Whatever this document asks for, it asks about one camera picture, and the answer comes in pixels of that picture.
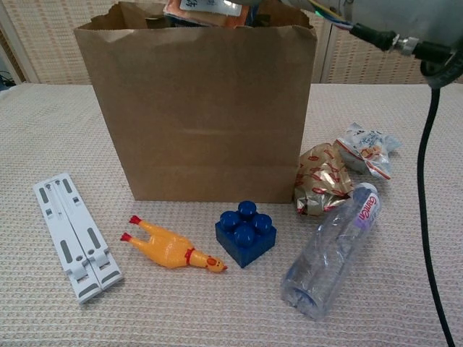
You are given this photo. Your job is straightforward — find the woven folding screen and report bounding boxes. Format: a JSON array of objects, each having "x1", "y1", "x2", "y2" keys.
[{"x1": 0, "y1": 0, "x2": 463, "y2": 86}]

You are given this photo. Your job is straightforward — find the yellow rubber chicken toy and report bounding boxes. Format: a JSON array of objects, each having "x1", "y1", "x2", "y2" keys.
[{"x1": 120, "y1": 215, "x2": 229, "y2": 275}]

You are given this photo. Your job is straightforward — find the beige woven tablecloth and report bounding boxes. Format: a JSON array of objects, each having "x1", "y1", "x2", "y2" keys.
[{"x1": 0, "y1": 83, "x2": 463, "y2": 347}]

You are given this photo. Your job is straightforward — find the blue orange cookie box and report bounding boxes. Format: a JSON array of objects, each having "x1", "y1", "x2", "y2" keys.
[{"x1": 162, "y1": 0, "x2": 254, "y2": 29}]

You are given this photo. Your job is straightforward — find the gold red foil snack bag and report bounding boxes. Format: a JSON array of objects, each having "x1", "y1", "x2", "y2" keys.
[{"x1": 293, "y1": 142, "x2": 354, "y2": 217}]

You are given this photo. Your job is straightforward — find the white folding laptop stand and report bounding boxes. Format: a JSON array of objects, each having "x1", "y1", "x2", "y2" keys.
[{"x1": 32, "y1": 172, "x2": 124, "y2": 305}]

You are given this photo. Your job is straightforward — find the clear plastic water bottle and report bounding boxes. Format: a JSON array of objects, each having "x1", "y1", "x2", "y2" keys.
[{"x1": 280, "y1": 182, "x2": 383, "y2": 321}]

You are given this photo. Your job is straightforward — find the blue building block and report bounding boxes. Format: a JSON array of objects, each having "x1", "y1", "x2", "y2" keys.
[{"x1": 214, "y1": 200, "x2": 279, "y2": 269}]

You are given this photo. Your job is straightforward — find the white snack packet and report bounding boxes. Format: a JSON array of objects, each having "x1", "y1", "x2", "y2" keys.
[{"x1": 334, "y1": 121, "x2": 403, "y2": 181}]

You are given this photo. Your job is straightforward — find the brown paper bag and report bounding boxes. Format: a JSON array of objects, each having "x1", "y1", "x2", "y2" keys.
[{"x1": 73, "y1": 0, "x2": 318, "y2": 204}]

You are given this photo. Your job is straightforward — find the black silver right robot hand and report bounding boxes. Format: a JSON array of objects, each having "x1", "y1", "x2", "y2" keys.
[{"x1": 234, "y1": 0, "x2": 290, "y2": 27}]

